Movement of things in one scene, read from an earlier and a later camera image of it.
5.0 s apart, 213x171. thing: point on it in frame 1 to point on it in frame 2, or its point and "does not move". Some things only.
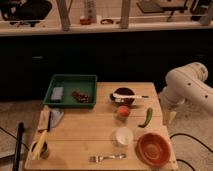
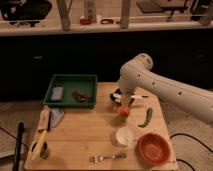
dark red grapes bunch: x=81 y=97 does not move
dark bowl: x=123 y=101 does not move
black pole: x=21 y=128 does not move
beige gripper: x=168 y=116 to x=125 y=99
